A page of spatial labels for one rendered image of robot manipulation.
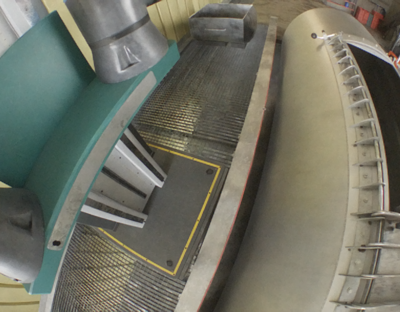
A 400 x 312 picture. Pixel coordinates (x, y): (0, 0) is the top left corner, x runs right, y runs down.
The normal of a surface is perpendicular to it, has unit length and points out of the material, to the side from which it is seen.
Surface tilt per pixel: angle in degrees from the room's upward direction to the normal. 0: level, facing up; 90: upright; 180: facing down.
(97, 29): 90
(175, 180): 0
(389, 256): 15
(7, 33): 90
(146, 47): 70
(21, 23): 90
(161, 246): 0
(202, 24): 89
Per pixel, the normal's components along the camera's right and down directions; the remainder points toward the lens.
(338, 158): -0.68, -0.51
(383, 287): -0.37, -0.50
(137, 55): 0.50, 0.47
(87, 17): -0.11, 0.89
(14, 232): 0.87, -0.33
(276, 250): -0.84, -0.47
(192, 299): -0.15, -0.46
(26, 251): 0.87, -0.09
